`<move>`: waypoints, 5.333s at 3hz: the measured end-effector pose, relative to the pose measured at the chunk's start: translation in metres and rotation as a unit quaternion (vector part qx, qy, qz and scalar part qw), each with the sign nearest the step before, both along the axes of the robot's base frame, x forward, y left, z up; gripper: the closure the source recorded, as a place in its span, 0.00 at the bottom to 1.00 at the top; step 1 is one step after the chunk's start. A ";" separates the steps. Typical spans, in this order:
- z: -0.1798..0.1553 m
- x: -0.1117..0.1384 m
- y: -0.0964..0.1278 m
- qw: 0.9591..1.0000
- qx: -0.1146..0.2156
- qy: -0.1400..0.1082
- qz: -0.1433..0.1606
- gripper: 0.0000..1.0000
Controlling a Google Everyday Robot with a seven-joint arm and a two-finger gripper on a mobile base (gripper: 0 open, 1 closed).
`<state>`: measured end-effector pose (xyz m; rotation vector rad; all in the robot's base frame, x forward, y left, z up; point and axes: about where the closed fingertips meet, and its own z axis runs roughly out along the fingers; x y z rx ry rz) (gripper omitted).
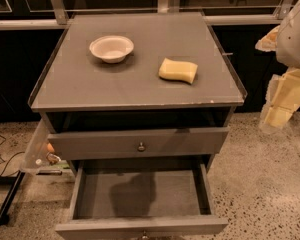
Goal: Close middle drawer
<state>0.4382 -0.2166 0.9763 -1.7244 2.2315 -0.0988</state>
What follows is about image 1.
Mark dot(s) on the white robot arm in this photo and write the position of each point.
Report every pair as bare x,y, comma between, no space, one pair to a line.
284,39

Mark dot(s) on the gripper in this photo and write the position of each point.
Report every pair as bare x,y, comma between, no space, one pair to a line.
294,42

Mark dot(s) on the clear plastic side bin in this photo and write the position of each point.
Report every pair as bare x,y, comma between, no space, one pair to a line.
38,159

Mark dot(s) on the grey drawer cabinet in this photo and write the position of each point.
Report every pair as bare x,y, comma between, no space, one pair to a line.
78,92

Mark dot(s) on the grey top drawer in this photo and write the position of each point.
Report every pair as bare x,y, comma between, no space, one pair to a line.
138,143

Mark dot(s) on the white paper bowl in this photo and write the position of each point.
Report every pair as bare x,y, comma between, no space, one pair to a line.
111,49

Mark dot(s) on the black floor bar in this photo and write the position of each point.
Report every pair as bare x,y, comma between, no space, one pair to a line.
14,183

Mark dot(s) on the yellow sponge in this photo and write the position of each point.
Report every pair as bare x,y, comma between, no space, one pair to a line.
178,70

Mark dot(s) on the grey drawer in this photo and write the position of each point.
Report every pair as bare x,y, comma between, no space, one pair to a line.
138,143
142,199

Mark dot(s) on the metal railing frame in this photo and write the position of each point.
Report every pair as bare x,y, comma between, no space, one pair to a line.
57,14

